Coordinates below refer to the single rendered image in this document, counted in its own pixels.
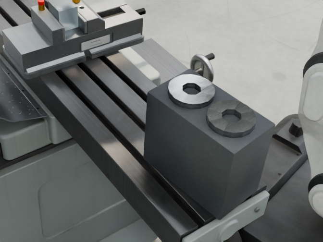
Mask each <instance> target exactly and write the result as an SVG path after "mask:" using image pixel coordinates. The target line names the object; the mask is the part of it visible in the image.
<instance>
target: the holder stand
mask: <svg viewBox="0 0 323 242"><path fill-rule="evenodd" d="M274 128H275V124H274V123H273V122H272V121H270V120H269V119H267V118H266V117H264V116H262V115H261V114H259V113H258V112H256V111H255V110H253V109H252V108H250V107H249V106H248V105H246V104H244V103H242V102H241V101H239V100H238V99H236V98H235V97H233V96H232V95H230V94H229V93H227V92H225V91H224V90H222V89H221V88H219V87H218V86H216V85H215V84H213V83H212V82H210V81H209V80H208V79H206V78H204V77H203V76H201V75H199V74H198V73H196V72H195V71H193V70H192V69H188V70H186V71H184V72H182V73H181V74H179V75H177V76H175V77H173V78H172V79H170V80H168V81H166V82H164V83H163V84H161V85H159V86H157V87H155V88H154V89H152V90H150V91H148V94H147V110H146V125H145V140H144V155H143V158H144V159H145V160H146V161H147V162H148V163H149V164H150V165H152V166H153V167H154V168H155V169H156V170H158V171H159V172H160V173H161V174H163V175H164V176H165V177H166V178H168V179H169V180H170V181H171V182H173V183H174V184H175V185H176V186H177V187H179V188H180V189H181V190H182V191H184V192H185V193H186V194H187V195H189V196H190V197H191V198H192V199H194V200H195V201H196V202H197V203H198V204H200V205H201V206H202V207H203V208H205V209H206V210H207V211H208V212H210V213H211V214H212V215H213V216H215V217H216V218H217V219H218V220H221V219H222V218H223V217H225V216H226V215H227V214H228V213H230V212H231V211H232V210H233V209H235V208H236V207H237V206H238V205H239V204H241V203H242V202H243V201H245V200H246V199H247V198H248V197H250V196H251V195H252V194H253V193H254V192H256V191H257V189H258V186H259V183H260V179H261V175H262V171H263V167H264V164H265V161H266V157H267V154H268V150H269V147H270V143H271V139H272V136H273V132H274Z"/></svg>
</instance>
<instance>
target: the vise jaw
mask: <svg viewBox="0 0 323 242"><path fill-rule="evenodd" d="M74 4H75V5H76V6H77V7H78V27H79V28H80V29H81V30H82V31H83V32H84V33H87V34H90V33H93V32H96V31H99V30H102V29H105V21H104V20H103V19H102V18H101V17H100V16H99V15H98V14H97V13H96V12H95V11H94V10H93V9H92V8H91V7H90V6H89V5H87V4H86V3H85V2H84V1H83V0H81V1H80V2H79V3H74Z"/></svg>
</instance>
